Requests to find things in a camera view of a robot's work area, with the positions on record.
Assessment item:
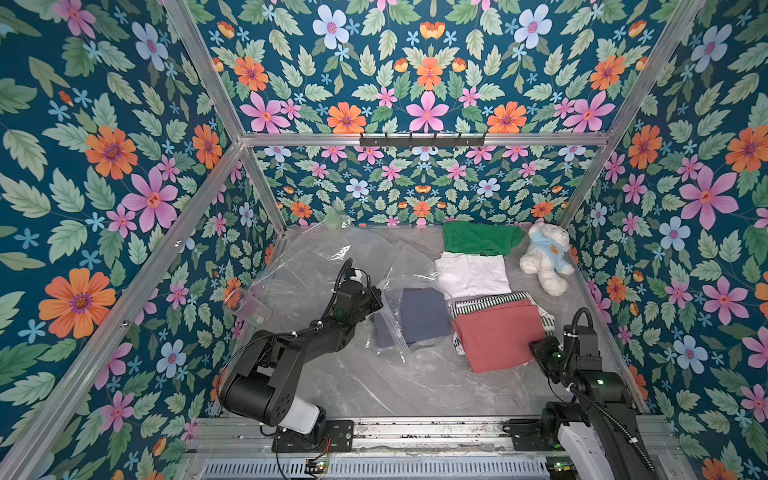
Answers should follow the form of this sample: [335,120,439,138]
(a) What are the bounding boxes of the aluminium front rail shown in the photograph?
[182,415,679,456]

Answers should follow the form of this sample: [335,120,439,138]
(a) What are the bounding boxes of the clear plastic vacuum bag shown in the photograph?
[233,240,453,377]

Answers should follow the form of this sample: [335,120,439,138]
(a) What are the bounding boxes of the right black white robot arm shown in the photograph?
[529,307,659,479]

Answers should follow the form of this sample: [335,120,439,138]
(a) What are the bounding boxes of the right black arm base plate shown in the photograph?
[501,418,594,452]

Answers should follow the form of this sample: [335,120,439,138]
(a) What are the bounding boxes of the white teddy bear blue shirt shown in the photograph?
[519,220,574,297]

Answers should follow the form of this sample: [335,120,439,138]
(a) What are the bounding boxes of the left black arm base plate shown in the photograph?
[271,419,355,454]

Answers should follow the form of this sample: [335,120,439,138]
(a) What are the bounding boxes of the white slotted cable duct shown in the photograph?
[201,457,550,479]

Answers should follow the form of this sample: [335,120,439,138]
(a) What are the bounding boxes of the dark blue folded garment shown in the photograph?
[373,288,453,351]

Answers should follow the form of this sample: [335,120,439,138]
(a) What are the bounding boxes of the red garment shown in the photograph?
[453,300,546,374]

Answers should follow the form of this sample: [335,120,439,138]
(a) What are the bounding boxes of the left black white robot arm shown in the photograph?
[218,259,383,436]

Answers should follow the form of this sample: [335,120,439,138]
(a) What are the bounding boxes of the green t-shirt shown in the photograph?
[443,221,525,256]

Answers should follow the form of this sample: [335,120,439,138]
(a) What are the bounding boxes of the black wall hook rail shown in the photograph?
[358,133,486,149]

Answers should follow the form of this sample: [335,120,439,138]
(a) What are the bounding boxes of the green white striped garment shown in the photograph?
[450,292,556,337]

